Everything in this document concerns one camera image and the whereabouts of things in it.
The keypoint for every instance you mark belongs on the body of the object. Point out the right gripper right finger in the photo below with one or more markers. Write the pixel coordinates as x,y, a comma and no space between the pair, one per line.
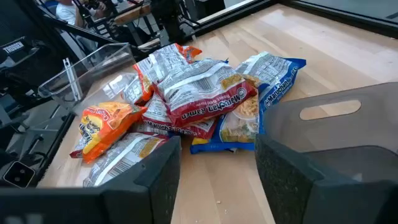
298,193

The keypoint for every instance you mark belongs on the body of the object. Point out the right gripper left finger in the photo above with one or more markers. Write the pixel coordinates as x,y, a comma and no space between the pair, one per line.
149,193

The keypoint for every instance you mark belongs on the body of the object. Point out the red Maruchan ramen pack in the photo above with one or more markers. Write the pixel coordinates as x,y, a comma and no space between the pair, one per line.
124,155
158,115
202,93

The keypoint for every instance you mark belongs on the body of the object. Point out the orange Maruchan ramen pack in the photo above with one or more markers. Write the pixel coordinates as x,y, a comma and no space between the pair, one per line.
132,91
161,62
105,124

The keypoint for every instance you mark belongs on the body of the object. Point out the blue Maruchan ramen pack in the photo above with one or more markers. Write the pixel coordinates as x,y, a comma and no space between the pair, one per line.
236,130
270,71

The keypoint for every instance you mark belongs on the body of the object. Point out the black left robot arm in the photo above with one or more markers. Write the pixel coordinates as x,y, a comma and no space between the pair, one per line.
168,15

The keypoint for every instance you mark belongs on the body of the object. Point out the smoky grey plastic bin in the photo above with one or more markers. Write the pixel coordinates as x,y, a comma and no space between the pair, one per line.
342,133

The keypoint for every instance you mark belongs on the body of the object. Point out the clear plastic bin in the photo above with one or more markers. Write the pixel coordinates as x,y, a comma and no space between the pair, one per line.
93,68

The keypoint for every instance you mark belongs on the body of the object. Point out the wooden desk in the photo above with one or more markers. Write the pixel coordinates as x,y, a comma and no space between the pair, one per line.
130,15

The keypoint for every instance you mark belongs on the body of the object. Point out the black Trossen-labelled equipment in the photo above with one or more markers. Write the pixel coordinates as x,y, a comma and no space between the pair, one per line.
18,62

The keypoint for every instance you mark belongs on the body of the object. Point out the person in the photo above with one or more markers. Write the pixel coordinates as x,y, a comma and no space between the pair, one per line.
66,12

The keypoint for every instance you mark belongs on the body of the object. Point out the black camera device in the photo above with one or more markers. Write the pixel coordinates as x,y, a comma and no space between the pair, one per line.
18,174

